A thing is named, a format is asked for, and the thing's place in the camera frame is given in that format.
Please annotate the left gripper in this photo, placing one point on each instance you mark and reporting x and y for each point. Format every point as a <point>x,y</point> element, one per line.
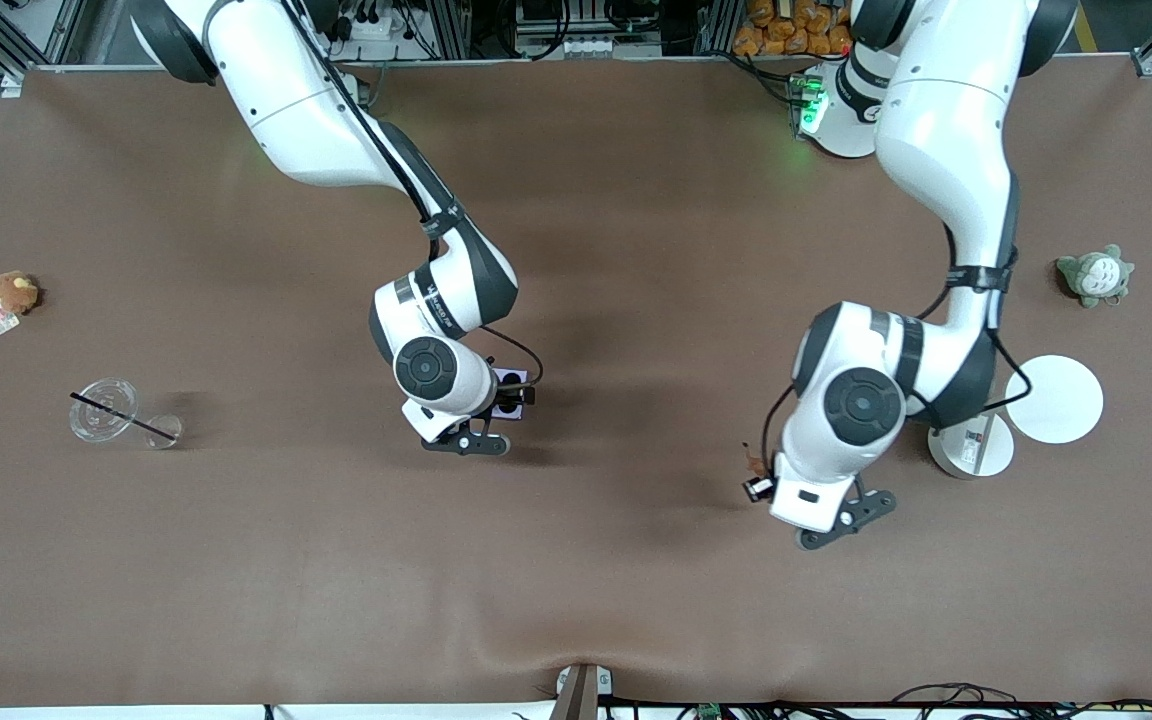
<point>758,489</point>

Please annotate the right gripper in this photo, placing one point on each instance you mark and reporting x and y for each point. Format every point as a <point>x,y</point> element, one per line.
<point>510,396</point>

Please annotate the brown lion statue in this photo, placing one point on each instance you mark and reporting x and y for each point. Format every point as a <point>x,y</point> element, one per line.
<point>758,465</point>

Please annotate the lilac flip phone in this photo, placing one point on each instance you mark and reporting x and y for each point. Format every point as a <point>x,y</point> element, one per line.
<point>502,376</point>

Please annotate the white round desk lamp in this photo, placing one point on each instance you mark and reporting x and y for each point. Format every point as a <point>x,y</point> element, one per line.
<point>1056,400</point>

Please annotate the small clear glass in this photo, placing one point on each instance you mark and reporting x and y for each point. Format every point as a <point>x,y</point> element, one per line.
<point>168,422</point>

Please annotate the white power strip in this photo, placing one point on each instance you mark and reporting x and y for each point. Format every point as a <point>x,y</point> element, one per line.
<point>381,28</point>

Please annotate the grey green Totoro plush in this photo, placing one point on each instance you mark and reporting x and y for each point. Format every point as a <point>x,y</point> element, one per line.
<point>1096,278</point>

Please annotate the black straw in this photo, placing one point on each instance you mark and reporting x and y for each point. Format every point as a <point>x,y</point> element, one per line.
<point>121,415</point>

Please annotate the clear glass cup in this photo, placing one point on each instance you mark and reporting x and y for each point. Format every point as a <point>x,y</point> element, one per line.
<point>96,425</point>

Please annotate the orange plush toy pile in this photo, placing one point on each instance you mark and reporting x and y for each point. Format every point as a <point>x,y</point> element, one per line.
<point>786,40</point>

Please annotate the brown plush toy with tag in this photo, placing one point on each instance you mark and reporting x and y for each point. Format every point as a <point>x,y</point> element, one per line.
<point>14,292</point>

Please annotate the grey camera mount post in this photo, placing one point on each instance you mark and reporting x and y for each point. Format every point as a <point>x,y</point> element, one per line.
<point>581,695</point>

